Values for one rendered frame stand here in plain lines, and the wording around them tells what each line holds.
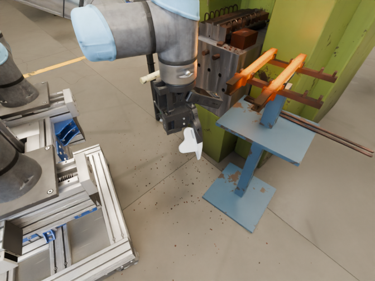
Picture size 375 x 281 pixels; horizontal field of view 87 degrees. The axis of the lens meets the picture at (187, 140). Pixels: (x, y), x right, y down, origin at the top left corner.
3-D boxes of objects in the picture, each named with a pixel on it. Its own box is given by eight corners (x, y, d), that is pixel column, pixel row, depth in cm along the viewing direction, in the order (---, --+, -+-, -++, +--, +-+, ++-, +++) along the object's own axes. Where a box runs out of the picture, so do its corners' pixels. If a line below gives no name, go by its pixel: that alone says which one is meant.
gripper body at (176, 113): (155, 119, 50) (148, 75, 41) (185, 109, 53) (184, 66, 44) (168, 138, 45) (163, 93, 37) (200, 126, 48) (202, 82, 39)
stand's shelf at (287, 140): (298, 166, 80) (299, 164, 78) (215, 125, 97) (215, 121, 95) (318, 127, 96) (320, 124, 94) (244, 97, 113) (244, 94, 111)
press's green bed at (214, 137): (218, 163, 165) (226, 121, 131) (187, 139, 184) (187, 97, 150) (255, 131, 192) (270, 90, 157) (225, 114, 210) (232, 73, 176)
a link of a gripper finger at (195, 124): (191, 142, 50) (181, 109, 48) (197, 140, 50) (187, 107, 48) (199, 145, 46) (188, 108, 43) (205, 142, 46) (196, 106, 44)
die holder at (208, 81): (226, 121, 131) (239, 55, 99) (187, 97, 150) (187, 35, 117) (270, 90, 157) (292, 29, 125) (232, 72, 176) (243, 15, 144)
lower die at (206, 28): (224, 43, 109) (226, 27, 102) (198, 34, 118) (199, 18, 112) (265, 26, 128) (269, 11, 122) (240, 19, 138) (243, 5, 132)
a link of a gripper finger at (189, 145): (182, 166, 50) (171, 131, 47) (202, 157, 51) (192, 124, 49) (187, 169, 47) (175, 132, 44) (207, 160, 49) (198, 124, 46)
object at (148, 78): (143, 86, 138) (142, 79, 134) (139, 83, 141) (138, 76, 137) (188, 66, 159) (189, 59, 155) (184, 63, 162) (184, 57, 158)
